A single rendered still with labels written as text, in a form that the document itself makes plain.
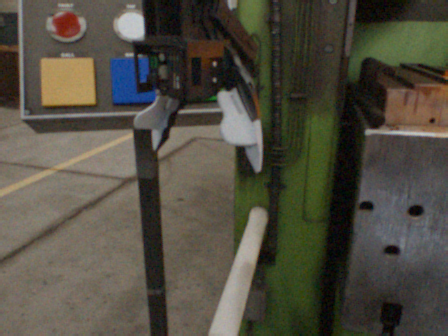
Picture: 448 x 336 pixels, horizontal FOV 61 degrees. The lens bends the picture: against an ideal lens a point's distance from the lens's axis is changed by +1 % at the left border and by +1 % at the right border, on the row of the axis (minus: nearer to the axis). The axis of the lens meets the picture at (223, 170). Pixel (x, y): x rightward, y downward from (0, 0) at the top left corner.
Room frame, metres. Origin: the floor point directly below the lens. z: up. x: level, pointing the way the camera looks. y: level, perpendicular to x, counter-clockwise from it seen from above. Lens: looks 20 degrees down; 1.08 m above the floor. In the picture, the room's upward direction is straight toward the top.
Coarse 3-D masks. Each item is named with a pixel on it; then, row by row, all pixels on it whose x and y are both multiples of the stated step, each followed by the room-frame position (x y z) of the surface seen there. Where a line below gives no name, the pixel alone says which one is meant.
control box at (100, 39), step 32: (32, 0) 0.64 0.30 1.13; (64, 0) 0.65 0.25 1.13; (96, 0) 0.66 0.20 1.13; (128, 0) 0.67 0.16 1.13; (224, 0) 0.71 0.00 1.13; (32, 32) 0.62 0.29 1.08; (96, 32) 0.64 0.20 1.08; (32, 64) 0.59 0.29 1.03; (96, 64) 0.61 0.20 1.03; (32, 96) 0.57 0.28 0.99; (96, 96) 0.58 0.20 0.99; (32, 128) 0.58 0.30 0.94; (64, 128) 0.60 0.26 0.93; (96, 128) 0.62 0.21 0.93; (128, 128) 0.64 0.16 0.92
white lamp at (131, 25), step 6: (120, 18) 0.65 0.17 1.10; (126, 18) 0.65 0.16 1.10; (132, 18) 0.66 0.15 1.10; (138, 18) 0.66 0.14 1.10; (120, 24) 0.65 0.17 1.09; (126, 24) 0.65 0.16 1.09; (132, 24) 0.65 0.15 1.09; (138, 24) 0.65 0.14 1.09; (120, 30) 0.64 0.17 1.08; (126, 30) 0.64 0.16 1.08; (132, 30) 0.65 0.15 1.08; (138, 30) 0.65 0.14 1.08; (132, 36) 0.64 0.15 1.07; (138, 36) 0.64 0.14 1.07
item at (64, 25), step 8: (56, 16) 0.63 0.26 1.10; (64, 16) 0.64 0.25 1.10; (72, 16) 0.64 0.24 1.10; (56, 24) 0.63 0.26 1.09; (64, 24) 0.63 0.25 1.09; (72, 24) 0.63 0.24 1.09; (80, 24) 0.64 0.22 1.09; (56, 32) 0.62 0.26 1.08; (64, 32) 0.62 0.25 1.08; (72, 32) 0.62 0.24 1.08
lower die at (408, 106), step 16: (400, 64) 1.09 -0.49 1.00; (384, 80) 0.85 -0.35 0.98; (400, 80) 0.82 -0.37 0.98; (416, 80) 0.76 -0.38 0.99; (432, 80) 0.76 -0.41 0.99; (384, 96) 0.72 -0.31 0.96; (400, 96) 0.70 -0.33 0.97; (416, 96) 0.70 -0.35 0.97; (432, 96) 0.69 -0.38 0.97; (384, 112) 0.71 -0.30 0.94; (400, 112) 0.70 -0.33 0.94; (416, 112) 0.70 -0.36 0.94; (432, 112) 0.69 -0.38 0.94
